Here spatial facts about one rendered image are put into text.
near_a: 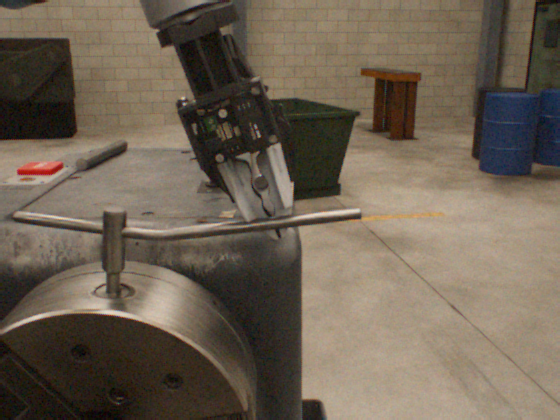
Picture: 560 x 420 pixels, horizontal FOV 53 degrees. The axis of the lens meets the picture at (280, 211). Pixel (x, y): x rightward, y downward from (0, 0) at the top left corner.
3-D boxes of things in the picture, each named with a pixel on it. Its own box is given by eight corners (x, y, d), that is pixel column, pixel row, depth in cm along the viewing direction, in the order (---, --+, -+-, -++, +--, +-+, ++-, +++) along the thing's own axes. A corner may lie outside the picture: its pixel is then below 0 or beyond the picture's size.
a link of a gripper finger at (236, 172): (248, 266, 50) (210, 171, 48) (250, 243, 56) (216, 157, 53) (281, 254, 50) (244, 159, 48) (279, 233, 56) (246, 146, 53)
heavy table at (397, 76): (357, 125, 1009) (359, 68, 980) (380, 124, 1017) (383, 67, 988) (391, 140, 858) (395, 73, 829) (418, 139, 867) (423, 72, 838)
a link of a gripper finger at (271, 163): (281, 255, 50) (244, 159, 48) (279, 233, 56) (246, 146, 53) (314, 243, 50) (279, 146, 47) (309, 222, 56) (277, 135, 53)
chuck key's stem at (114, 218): (97, 320, 56) (99, 211, 53) (105, 310, 59) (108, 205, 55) (118, 323, 56) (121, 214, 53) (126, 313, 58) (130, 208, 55)
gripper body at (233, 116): (200, 179, 46) (140, 34, 43) (210, 158, 54) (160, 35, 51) (288, 148, 46) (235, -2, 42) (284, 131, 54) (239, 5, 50)
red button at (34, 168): (31, 172, 102) (29, 161, 101) (64, 172, 102) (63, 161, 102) (17, 180, 96) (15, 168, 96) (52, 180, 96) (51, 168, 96)
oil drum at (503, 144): (468, 166, 685) (475, 92, 659) (512, 164, 696) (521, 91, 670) (495, 177, 629) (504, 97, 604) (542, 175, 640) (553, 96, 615)
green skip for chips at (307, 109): (220, 179, 620) (217, 101, 595) (297, 171, 656) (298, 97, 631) (265, 212, 503) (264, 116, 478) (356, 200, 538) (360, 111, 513)
